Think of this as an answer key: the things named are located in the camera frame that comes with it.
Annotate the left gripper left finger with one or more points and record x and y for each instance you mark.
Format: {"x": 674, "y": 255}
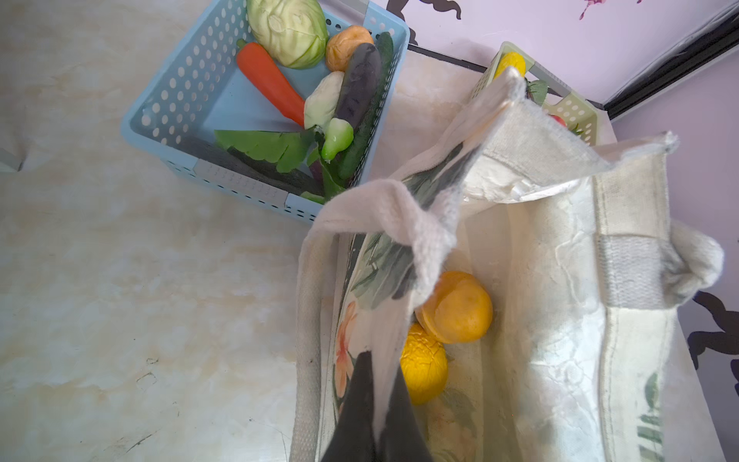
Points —
{"x": 353, "y": 440}

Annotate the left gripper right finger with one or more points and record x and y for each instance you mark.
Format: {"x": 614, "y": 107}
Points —
{"x": 401, "y": 439}

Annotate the wrinkled yellow orange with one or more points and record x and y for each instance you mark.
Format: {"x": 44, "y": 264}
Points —
{"x": 424, "y": 365}

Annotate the cream canvas grocery tote bag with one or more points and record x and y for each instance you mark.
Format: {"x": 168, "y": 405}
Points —
{"x": 585, "y": 359}

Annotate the green leafy vegetable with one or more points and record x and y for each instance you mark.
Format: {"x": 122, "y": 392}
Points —
{"x": 290, "y": 160}

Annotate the dark green cucumber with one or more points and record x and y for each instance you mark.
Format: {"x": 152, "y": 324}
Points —
{"x": 351, "y": 159}

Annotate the blue plastic basket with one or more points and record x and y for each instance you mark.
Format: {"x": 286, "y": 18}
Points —
{"x": 199, "y": 89}

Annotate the purple eggplant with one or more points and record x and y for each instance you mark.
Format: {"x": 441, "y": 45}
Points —
{"x": 358, "y": 89}

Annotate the green plastic basket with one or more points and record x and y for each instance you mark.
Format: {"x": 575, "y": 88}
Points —
{"x": 547, "y": 91}

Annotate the orange carrot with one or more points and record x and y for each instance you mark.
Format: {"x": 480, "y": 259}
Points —
{"x": 262, "y": 72}

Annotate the yellow corn cob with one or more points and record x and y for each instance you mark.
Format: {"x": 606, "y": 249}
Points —
{"x": 511, "y": 60}

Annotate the brown potato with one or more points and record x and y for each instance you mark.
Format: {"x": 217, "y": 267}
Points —
{"x": 341, "y": 47}

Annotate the green cabbage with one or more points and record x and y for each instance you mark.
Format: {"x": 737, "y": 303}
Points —
{"x": 293, "y": 32}

